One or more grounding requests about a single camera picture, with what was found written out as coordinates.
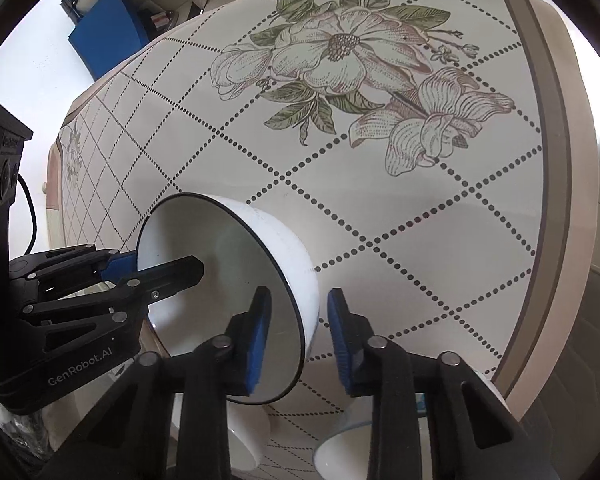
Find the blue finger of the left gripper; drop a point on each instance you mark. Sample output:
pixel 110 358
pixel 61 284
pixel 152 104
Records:
pixel 119 266

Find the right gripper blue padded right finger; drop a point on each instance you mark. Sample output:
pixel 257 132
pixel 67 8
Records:
pixel 372 365

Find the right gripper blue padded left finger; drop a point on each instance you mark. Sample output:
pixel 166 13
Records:
pixel 228 364

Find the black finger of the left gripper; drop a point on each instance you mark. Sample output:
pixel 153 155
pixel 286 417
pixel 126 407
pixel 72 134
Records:
pixel 159 282

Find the plain white small bowl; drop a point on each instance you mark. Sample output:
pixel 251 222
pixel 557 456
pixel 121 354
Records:
pixel 248 430

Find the black rimmed white bowl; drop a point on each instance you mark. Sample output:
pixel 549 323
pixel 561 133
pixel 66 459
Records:
pixel 241 248

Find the polka dot white bowl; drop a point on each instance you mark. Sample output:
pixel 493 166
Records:
pixel 345 455

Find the grey cushioned chair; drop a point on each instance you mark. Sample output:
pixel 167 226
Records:
pixel 563 422

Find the blue folded mat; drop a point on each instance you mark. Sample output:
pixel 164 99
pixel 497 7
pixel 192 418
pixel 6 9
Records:
pixel 108 34

